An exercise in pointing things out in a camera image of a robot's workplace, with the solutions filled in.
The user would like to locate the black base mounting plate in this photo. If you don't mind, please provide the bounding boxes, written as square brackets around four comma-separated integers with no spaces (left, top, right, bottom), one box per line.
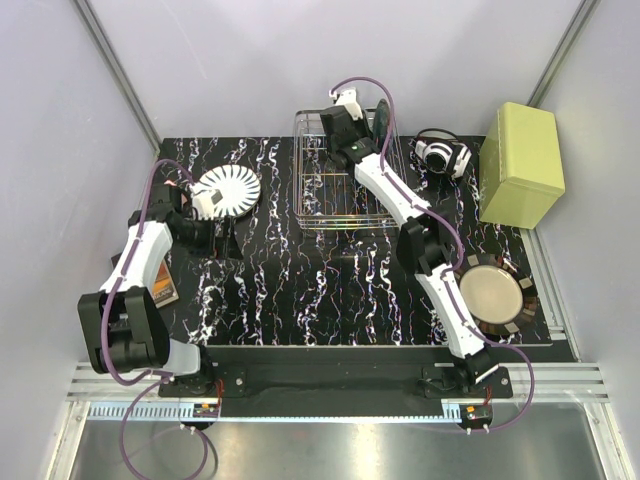
[157,343,514,419]

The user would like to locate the white black headphones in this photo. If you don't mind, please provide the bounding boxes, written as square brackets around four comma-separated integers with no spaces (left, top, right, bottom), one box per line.
[414,127,473,180]

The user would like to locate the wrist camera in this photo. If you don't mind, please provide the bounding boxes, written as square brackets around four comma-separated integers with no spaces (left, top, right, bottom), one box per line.
[329,87,364,121]
[192,188,223,220]

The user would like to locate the white blue striped plate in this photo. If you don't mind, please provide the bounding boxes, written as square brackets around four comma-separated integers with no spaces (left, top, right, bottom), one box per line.
[191,164,261,219]

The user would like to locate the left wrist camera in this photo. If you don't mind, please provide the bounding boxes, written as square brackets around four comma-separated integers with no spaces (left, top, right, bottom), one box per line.
[192,188,223,220]

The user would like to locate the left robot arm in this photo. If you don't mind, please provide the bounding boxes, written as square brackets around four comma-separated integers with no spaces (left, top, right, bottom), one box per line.
[77,180,256,396]

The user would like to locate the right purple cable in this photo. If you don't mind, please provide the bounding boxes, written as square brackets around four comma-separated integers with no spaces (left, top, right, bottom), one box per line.
[329,75,536,434]

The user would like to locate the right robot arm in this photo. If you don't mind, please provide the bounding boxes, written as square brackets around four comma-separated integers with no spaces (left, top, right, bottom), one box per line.
[320,105,497,397]

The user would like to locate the yellow-green box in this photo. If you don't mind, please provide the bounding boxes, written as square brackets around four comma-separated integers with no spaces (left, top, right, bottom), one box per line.
[479,102,565,229]

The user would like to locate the dark teal glazed plate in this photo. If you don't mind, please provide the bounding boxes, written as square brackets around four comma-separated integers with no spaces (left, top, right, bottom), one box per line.
[371,99,391,150]

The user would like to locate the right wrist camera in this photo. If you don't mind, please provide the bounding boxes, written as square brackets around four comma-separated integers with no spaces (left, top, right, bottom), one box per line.
[329,87,364,121]

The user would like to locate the beige brown rimmed plate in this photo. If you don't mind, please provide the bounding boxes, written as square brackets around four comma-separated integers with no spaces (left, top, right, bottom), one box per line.
[454,253,539,337]

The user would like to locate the metal wire dish rack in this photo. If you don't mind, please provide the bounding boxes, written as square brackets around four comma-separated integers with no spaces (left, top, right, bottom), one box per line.
[292,110,396,232]

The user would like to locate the dark book with house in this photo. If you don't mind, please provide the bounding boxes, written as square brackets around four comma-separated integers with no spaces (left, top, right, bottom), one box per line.
[119,259,179,308]

